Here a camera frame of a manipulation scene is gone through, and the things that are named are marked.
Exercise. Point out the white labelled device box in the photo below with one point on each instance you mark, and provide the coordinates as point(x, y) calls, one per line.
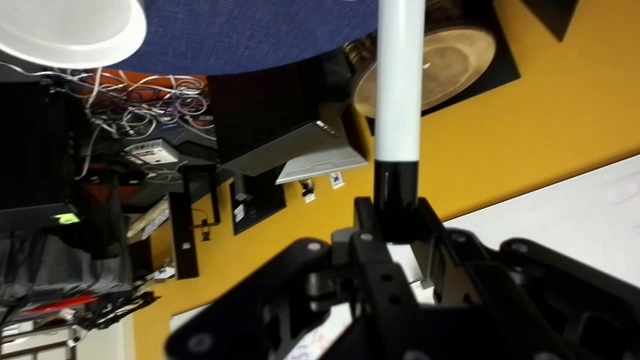
point(153, 152)

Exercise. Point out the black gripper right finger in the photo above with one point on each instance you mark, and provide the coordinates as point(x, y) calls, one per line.
point(467, 286)

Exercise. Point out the black low cabinet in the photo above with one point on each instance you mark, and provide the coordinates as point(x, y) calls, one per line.
point(266, 120)

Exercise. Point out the white whiteboard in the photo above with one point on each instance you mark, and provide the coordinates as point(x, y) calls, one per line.
point(566, 221)

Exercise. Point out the white wall outlet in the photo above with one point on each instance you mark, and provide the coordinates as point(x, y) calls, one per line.
point(308, 191)
point(337, 181)

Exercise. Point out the white marker with black cap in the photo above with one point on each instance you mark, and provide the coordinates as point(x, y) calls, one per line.
point(399, 86)

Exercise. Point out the blue fabric tablecloth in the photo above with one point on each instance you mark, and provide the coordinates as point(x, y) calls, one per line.
point(252, 32)

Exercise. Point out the round wooden stool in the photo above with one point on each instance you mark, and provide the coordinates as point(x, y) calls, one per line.
point(453, 62)

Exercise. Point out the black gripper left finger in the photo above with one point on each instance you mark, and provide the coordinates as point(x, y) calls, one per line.
point(373, 286)

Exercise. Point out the white ceramic mug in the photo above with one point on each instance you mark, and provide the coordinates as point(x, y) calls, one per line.
point(66, 30)

